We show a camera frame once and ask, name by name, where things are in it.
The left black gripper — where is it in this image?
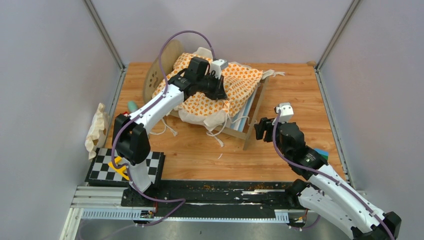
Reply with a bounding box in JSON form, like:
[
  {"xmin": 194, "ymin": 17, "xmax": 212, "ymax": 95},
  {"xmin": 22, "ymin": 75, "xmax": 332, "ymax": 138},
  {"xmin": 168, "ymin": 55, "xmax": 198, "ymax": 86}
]
[{"xmin": 197, "ymin": 73, "xmax": 229, "ymax": 102}]

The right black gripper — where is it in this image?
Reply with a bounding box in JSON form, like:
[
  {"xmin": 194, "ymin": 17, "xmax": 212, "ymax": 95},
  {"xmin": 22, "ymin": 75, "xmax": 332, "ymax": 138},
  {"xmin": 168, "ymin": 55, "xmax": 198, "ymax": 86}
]
[{"xmin": 253, "ymin": 116, "xmax": 290, "ymax": 160}]

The wooden pet bed frame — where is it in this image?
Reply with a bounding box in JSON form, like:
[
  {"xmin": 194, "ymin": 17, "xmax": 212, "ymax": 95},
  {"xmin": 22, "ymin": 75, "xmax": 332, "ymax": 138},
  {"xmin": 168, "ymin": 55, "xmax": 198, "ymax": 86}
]
[{"xmin": 142, "ymin": 39, "xmax": 270, "ymax": 150}]

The yellow duck print blanket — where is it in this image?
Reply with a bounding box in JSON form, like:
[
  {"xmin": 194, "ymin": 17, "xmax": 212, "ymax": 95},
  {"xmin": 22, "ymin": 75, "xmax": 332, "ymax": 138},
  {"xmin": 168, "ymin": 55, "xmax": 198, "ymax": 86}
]
[{"xmin": 166, "ymin": 52, "xmax": 285, "ymax": 131}]

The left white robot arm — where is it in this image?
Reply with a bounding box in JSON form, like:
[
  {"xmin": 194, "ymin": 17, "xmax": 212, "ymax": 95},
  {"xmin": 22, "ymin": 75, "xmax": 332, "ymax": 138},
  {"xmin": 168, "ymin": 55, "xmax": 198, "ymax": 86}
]
[{"xmin": 111, "ymin": 57, "xmax": 229, "ymax": 207}]

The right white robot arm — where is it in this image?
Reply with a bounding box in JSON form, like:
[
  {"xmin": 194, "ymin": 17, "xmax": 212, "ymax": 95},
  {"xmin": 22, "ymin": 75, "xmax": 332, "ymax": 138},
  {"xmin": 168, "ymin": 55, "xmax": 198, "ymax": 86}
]
[{"xmin": 254, "ymin": 103, "xmax": 402, "ymax": 240}]

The blue green small block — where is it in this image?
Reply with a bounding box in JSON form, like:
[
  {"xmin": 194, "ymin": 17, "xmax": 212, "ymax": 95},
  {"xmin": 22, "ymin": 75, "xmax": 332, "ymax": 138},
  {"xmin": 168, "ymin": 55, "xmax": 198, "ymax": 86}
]
[{"xmin": 315, "ymin": 148, "xmax": 329, "ymax": 160}]

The blue striped mattress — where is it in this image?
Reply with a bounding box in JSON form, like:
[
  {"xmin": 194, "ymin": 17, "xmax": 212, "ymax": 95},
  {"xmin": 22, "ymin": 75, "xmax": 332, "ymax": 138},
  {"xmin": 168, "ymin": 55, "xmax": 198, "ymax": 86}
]
[{"xmin": 225, "ymin": 90, "xmax": 257, "ymax": 132}]

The teal cylinder toy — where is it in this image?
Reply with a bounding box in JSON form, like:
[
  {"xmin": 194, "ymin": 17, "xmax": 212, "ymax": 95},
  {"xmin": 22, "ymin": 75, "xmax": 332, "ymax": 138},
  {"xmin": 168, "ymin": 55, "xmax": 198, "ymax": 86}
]
[{"xmin": 127, "ymin": 100, "xmax": 139, "ymax": 113}]

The white duck pillow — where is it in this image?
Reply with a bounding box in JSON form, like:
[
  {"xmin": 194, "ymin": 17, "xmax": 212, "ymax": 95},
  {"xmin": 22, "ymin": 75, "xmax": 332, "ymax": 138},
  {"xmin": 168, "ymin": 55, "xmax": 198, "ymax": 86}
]
[{"xmin": 84, "ymin": 103, "xmax": 109, "ymax": 161}]

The yellow plastic block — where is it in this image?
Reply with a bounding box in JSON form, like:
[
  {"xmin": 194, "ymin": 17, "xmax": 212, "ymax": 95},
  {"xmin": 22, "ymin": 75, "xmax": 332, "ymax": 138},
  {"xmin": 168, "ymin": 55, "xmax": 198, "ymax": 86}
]
[{"xmin": 108, "ymin": 156, "xmax": 129, "ymax": 181}]

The black white checkerboard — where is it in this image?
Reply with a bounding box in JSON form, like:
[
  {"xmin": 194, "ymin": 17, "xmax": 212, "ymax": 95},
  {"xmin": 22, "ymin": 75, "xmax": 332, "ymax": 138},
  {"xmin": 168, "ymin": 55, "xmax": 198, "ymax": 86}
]
[{"xmin": 86, "ymin": 148, "xmax": 167, "ymax": 187}]

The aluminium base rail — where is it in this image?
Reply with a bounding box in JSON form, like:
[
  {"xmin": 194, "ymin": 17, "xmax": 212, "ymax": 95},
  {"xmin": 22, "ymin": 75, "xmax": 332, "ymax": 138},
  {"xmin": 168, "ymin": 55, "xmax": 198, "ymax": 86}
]
[{"xmin": 63, "ymin": 178, "xmax": 382, "ymax": 224}]

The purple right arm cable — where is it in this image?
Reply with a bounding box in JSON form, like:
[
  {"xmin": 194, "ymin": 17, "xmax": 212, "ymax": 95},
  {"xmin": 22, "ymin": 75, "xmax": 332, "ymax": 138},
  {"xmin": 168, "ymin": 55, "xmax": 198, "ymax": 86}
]
[{"xmin": 271, "ymin": 119, "xmax": 392, "ymax": 240}]

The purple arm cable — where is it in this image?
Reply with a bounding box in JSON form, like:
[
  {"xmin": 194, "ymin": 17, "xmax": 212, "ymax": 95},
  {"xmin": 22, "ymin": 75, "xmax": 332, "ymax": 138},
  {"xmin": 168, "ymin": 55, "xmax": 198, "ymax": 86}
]
[
  {"xmin": 110, "ymin": 30, "xmax": 217, "ymax": 220},
  {"xmin": 271, "ymin": 119, "xmax": 392, "ymax": 240}
]

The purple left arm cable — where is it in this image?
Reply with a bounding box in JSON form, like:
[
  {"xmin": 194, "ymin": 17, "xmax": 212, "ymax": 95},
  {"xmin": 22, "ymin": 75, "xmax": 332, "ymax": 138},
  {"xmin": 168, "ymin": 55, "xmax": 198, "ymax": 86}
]
[{"xmin": 110, "ymin": 30, "xmax": 217, "ymax": 220}]

